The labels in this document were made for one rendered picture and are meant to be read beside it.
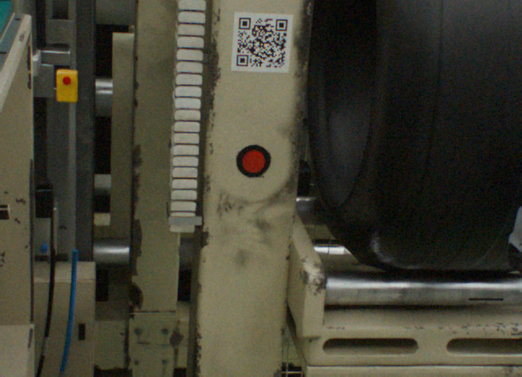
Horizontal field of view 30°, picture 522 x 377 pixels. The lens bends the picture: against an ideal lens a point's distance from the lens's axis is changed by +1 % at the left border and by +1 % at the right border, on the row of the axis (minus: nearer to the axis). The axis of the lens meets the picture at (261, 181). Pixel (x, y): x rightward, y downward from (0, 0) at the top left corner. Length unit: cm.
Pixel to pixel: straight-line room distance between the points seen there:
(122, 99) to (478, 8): 107
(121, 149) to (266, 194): 80
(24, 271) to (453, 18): 57
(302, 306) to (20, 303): 35
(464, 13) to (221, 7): 31
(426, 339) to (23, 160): 58
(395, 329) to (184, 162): 36
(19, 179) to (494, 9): 56
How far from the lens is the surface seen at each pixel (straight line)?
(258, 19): 125
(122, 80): 205
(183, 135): 129
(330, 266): 163
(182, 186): 132
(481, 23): 113
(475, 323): 138
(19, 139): 113
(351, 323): 133
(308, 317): 128
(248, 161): 130
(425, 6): 113
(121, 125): 206
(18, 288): 120
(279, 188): 132
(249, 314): 140
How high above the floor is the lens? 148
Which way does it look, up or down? 20 degrees down
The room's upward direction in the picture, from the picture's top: 4 degrees clockwise
